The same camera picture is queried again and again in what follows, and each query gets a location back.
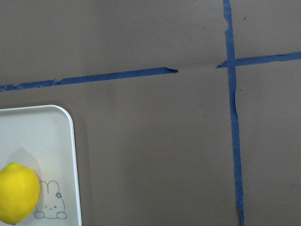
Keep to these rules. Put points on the yellow lemon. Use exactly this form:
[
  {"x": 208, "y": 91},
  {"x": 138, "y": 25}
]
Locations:
[{"x": 19, "y": 193}]

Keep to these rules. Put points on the cream rabbit tray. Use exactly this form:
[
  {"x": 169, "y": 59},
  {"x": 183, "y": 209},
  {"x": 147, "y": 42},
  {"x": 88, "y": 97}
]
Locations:
[{"x": 42, "y": 138}]

